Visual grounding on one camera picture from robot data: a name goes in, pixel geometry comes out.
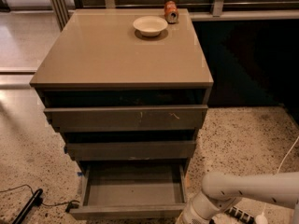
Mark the grey three-drawer cabinet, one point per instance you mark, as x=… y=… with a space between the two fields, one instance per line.
x=101 y=60

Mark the black stand foot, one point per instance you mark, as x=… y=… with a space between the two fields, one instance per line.
x=35 y=200

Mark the grey drawer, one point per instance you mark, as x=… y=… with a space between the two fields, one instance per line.
x=130 y=151
x=126 y=118
x=132 y=190

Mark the grey bottom drawer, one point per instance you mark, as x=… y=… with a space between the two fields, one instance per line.
x=132 y=190

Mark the white bowl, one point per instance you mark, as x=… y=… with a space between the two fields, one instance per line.
x=150 y=26

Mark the black power adapter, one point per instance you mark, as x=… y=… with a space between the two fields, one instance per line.
x=71 y=205

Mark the grey top drawer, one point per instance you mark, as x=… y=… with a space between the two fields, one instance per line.
x=126 y=118

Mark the grey middle drawer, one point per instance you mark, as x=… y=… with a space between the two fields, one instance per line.
x=130 y=151

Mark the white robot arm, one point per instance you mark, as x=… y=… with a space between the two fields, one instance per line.
x=219 y=192

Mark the orange soda can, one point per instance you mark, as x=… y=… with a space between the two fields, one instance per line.
x=171 y=12

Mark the black power strip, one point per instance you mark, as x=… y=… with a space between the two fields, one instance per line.
x=240 y=215

